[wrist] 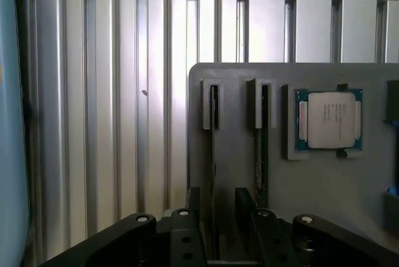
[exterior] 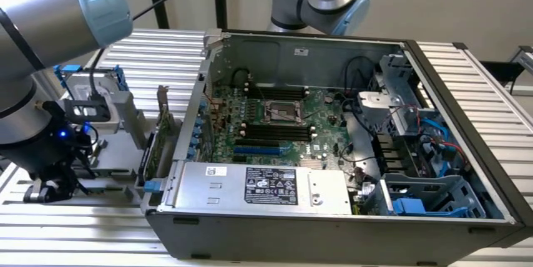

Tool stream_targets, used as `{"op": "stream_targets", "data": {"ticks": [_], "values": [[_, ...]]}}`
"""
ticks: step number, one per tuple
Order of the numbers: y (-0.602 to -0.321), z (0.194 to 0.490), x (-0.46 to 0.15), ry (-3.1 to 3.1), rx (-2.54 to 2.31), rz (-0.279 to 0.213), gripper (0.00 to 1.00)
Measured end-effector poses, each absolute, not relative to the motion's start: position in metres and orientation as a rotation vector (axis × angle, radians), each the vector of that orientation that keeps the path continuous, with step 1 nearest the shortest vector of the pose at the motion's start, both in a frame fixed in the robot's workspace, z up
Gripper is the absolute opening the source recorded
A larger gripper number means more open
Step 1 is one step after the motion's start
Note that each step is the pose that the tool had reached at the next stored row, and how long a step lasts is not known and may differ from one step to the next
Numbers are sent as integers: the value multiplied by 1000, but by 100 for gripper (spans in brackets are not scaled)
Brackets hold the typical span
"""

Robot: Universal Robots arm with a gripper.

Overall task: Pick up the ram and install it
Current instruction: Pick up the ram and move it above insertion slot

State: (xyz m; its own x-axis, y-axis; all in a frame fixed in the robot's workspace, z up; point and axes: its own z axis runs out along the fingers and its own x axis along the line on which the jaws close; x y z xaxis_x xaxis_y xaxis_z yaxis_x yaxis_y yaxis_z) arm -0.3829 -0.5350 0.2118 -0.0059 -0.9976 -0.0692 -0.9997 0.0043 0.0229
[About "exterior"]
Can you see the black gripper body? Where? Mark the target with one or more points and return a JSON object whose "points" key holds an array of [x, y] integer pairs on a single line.
{"points": [[31, 151]]}

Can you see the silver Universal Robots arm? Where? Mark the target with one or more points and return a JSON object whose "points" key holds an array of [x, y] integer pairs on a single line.
{"points": [[46, 17]]}

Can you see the black RAM slot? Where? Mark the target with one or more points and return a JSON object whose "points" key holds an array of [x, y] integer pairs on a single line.
{"points": [[277, 94], [277, 97], [277, 134], [277, 138], [277, 130], [277, 126], [277, 91], [277, 87]]}

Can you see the grey parts rack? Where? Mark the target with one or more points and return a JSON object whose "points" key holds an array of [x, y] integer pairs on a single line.
{"points": [[121, 142]]}

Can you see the blue case latch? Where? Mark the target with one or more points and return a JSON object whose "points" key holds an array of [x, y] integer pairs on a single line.
{"points": [[152, 185]]}

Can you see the green graphics card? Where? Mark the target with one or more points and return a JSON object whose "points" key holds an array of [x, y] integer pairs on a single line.
{"points": [[161, 142]]}

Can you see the disk with blue rails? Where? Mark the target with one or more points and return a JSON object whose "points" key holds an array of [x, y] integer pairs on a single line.
{"points": [[90, 78]]}

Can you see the silver power supply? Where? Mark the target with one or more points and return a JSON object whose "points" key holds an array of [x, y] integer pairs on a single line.
{"points": [[233, 192]]}

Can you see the short black expansion slot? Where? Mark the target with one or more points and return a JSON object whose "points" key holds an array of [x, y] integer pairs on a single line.
{"points": [[245, 159]]}

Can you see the blue expansion slot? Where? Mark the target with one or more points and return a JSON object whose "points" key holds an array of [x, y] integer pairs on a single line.
{"points": [[256, 150]]}

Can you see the long black expansion slot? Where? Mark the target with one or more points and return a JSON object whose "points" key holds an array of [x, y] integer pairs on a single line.
{"points": [[256, 143]]}

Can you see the CPU socket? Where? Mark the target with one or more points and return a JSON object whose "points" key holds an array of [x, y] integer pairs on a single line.
{"points": [[282, 111]]}

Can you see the green motherboard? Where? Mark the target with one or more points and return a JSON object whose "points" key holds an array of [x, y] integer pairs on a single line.
{"points": [[308, 142]]}

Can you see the black open PC case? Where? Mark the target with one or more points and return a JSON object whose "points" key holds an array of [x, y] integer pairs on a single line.
{"points": [[325, 235]]}

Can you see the silver fan shroud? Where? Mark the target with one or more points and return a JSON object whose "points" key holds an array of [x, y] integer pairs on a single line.
{"points": [[373, 98]]}

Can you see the tall metal disk bay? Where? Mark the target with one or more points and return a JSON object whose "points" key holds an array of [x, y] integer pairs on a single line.
{"points": [[407, 114]]}

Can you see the disk bay with blue latch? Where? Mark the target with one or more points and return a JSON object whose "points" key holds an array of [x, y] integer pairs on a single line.
{"points": [[433, 195]]}

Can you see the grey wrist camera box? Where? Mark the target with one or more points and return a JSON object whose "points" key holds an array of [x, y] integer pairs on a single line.
{"points": [[87, 111]]}

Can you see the aluminium frame with black plate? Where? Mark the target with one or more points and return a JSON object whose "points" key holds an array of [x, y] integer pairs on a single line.
{"points": [[506, 70]]}

